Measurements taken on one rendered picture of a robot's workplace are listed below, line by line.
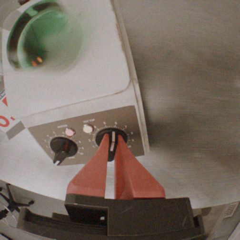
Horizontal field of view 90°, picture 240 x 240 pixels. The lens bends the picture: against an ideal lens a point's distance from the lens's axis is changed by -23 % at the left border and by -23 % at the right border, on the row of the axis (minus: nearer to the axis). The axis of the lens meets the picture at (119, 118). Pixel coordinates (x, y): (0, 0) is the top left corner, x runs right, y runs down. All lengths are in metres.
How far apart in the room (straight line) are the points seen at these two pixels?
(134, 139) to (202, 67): 0.13
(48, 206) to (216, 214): 1.38
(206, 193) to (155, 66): 0.22
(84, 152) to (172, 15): 0.21
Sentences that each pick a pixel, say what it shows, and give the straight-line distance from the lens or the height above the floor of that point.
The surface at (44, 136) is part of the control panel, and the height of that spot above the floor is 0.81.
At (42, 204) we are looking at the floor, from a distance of 1.62.
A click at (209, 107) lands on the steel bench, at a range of 0.22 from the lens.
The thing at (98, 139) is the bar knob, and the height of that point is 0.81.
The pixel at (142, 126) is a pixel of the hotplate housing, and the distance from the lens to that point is 0.16.
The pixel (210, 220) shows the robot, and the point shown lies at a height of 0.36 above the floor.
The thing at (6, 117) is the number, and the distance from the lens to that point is 0.27.
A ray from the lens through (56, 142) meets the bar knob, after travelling 0.17.
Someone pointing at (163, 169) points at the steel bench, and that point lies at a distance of 0.23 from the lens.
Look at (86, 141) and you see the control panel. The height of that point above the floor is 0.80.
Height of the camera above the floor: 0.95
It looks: 79 degrees down
